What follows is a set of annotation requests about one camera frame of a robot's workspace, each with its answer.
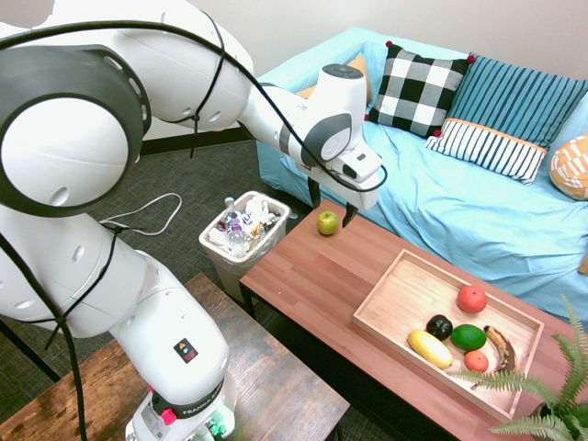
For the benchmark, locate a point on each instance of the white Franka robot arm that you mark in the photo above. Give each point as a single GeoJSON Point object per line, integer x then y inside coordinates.
{"type": "Point", "coordinates": [161, 298]}

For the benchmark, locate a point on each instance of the yellow oblong fruit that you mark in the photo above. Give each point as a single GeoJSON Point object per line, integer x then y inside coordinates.
{"type": "Point", "coordinates": [429, 349]}

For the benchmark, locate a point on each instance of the blue striped pillow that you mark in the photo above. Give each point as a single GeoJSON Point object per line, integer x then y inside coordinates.
{"type": "Point", "coordinates": [510, 101]}

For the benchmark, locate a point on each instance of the red-brown wooden coffee table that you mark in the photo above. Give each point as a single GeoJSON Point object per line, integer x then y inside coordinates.
{"type": "Point", "coordinates": [321, 275]}

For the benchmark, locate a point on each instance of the yellow white patterned pillow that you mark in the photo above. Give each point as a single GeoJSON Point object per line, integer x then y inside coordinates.
{"type": "Point", "coordinates": [572, 170]}

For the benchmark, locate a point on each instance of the white crumpled plastic bag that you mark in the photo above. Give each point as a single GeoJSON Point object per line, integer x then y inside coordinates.
{"type": "Point", "coordinates": [257, 206]}

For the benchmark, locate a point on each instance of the white trash bin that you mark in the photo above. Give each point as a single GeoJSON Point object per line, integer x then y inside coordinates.
{"type": "Point", "coordinates": [229, 271]}

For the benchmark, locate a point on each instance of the sofa with light-blue cover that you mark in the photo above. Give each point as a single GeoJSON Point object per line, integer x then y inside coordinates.
{"type": "Point", "coordinates": [459, 216]}

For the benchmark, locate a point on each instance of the navy white striped pillow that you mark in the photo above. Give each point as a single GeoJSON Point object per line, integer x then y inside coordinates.
{"type": "Point", "coordinates": [487, 149]}

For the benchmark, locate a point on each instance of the light wooden tray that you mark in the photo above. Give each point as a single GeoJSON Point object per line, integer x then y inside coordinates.
{"type": "Point", "coordinates": [404, 294]}

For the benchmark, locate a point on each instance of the green fern plant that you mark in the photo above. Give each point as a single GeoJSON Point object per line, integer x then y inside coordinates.
{"type": "Point", "coordinates": [574, 358]}

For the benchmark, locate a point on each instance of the black white checked pillow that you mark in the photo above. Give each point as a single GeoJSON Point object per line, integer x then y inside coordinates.
{"type": "Point", "coordinates": [418, 89]}

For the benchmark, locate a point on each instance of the green apple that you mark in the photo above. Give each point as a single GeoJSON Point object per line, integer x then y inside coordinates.
{"type": "Point", "coordinates": [327, 223]}

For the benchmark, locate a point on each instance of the large red-orange orange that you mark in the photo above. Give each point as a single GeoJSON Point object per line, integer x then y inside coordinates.
{"type": "Point", "coordinates": [471, 299]}

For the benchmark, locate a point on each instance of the brown item on sofa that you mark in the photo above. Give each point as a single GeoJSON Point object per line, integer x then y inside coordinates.
{"type": "Point", "coordinates": [584, 264]}

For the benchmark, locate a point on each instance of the clear plastic bottle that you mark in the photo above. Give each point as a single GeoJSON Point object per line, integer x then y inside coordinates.
{"type": "Point", "coordinates": [237, 235]}

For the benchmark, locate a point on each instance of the rustic dark wood table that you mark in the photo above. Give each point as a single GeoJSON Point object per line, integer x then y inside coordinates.
{"type": "Point", "coordinates": [275, 376]}

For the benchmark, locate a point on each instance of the small orange tangerine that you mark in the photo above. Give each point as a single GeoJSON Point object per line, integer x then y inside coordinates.
{"type": "Point", "coordinates": [476, 361]}

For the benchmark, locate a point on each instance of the black round fruit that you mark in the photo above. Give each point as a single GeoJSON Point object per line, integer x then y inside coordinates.
{"type": "Point", "coordinates": [439, 327]}

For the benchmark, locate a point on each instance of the green lime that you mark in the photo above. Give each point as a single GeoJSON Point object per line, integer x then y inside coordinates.
{"type": "Point", "coordinates": [468, 337]}

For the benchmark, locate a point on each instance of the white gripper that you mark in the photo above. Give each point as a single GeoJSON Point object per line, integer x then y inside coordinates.
{"type": "Point", "coordinates": [363, 186]}

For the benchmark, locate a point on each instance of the overripe brown banana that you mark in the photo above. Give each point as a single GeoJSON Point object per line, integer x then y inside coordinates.
{"type": "Point", "coordinates": [505, 349]}

